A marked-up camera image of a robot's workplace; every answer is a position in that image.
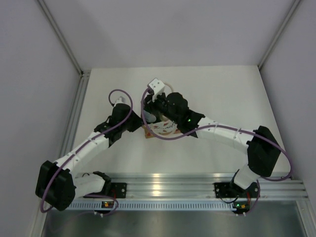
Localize aluminium frame post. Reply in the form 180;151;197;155
36;0;83;76
257;0;303;71

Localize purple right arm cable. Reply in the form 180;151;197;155
140;87;296;182

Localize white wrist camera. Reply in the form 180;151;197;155
147;78;165;102
115;96;126;104

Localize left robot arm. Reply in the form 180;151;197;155
35;103;143;213

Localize white slotted cable duct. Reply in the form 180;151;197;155
67;200;236;211

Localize aluminium mounting rail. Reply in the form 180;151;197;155
109;173;308;200

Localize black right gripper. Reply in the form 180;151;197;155
142;92;180;125

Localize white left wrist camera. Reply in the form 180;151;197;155
115;96;126;104

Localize aluminium frame post right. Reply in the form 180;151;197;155
257;0;303;71

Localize aluminium frame post left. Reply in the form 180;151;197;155
36;0;83;76

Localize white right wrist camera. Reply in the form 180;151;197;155
147;78;165;102

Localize green dish soap bottle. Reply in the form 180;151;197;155
143;110;157;123

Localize watermelon print canvas bag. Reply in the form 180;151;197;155
148;114;180;137

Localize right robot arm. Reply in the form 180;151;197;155
141;91;282;196

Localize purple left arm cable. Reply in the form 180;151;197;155
40;88;134;213

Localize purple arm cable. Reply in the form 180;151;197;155
140;87;296;182
40;88;134;213

